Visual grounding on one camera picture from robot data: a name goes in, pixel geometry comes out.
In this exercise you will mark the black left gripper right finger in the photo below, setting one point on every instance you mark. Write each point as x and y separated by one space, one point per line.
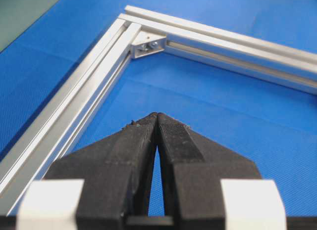
191 169

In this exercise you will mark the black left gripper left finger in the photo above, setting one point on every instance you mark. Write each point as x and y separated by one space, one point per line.
117 173

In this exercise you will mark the silver aluminium extrusion frame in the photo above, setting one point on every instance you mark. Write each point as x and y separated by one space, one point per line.
138 33

